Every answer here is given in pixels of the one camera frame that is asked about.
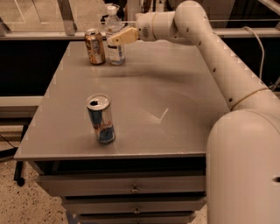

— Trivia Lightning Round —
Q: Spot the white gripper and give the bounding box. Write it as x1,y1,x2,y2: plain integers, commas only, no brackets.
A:
110,13,155,46

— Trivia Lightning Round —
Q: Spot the clear plastic water bottle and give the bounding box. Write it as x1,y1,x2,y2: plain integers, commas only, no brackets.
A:
105,5,125,66

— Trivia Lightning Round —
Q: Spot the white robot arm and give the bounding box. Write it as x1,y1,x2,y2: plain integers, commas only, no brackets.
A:
110,0,280,224

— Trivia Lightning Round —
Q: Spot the orange soda can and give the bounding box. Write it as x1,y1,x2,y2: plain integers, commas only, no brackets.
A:
85,28,106,65

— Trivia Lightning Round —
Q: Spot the blue silver energy drink can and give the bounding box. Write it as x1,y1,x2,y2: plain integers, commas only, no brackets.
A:
86,94,115,144

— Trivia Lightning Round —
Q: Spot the grey drawer cabinet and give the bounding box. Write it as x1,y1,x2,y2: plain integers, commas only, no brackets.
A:
13,38,231,224

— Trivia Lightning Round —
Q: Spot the top drawer with knob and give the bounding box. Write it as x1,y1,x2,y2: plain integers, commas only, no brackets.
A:
37,171,206,197

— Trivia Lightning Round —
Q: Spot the drawer with knob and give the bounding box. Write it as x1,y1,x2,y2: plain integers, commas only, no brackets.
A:
37,171,206,197
62,194,206,214

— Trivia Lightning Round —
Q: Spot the black caster leg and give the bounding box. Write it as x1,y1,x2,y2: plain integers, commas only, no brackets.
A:
13,125,30,187

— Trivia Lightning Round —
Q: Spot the middle drawer with knob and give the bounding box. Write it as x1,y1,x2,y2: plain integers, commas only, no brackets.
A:
62,194,206,214

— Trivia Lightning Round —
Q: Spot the bottom drawer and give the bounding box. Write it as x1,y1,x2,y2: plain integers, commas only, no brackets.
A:
79,212,195,224

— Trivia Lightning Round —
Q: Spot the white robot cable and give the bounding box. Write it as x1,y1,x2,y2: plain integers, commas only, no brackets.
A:
241,25,266,81

